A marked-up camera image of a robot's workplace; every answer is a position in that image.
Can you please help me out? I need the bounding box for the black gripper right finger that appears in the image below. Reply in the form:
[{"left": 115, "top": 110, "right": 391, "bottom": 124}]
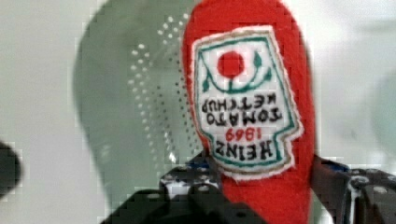
[{"left": 310, "top": 155, "right": 396, "bottom": 224}]

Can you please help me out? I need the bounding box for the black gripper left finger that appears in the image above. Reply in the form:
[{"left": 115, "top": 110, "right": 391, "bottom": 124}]
[{"left": 100, "top": 152, "right": 267, "bottom": 224}]

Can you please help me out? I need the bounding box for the red plush ketchup bottle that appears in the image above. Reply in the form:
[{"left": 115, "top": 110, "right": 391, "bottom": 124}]
[{"left": 182, "top": 0, "right": 315, "bottom": 224}]

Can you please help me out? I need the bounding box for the black cylindrical cup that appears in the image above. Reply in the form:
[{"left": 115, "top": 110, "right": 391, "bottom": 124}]
[{"left": 0, "top": 142, "right": 22, "bottom": 198}]

